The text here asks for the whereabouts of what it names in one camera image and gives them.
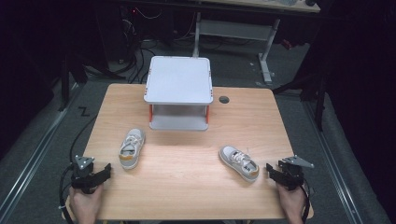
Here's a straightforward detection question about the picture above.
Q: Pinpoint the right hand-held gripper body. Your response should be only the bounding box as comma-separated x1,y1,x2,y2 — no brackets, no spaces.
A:
276,154,315,191

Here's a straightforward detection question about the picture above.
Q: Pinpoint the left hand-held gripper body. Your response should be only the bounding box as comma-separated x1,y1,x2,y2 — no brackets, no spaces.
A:
70,154,105,195

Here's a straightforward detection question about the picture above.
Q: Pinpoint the grey sneaker black tag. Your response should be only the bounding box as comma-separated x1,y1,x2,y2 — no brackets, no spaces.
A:
219,145,261,184

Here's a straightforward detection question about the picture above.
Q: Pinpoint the grey sneaker yellow heel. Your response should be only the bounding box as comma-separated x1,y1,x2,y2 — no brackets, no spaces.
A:
118,128,147,171

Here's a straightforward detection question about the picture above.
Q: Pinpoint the white two-tier shoe rack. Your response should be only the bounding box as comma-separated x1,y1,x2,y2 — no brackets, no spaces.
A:
143,55,215,132

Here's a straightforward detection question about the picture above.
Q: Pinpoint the person's left hand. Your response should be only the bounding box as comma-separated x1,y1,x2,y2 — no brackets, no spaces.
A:
68,184,105,224

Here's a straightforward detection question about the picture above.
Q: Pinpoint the person's right hand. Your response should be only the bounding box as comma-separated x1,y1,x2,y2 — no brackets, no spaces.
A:
275,182,307,224

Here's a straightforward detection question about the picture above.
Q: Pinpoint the black metal stand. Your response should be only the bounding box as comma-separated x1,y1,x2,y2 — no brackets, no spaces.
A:
58,54,89,112
273,69,330,133

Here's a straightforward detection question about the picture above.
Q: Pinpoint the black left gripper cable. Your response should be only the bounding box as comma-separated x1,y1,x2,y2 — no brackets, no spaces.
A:
58,163,77,224

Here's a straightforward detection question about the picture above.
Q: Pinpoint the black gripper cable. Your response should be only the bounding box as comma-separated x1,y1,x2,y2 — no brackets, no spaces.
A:
58,163,77,224
300,183,312,224

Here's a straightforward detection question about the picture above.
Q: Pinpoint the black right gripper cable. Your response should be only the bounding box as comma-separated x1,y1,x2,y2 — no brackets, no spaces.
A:
300,183,312,224

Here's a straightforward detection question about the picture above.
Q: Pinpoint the black floor cable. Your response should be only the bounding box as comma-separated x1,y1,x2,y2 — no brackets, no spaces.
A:
69,114,98,163

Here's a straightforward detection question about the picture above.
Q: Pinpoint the metal floor rail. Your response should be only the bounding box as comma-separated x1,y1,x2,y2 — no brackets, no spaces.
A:
0,83,82,217
302,99,364,224

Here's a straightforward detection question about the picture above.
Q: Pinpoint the tangle of black cables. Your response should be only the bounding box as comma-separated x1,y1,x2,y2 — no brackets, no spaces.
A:
120,7,163,85

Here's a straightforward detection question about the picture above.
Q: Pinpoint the wooden desk with white frame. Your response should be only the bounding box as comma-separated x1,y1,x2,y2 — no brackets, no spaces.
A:
191,0,321,87

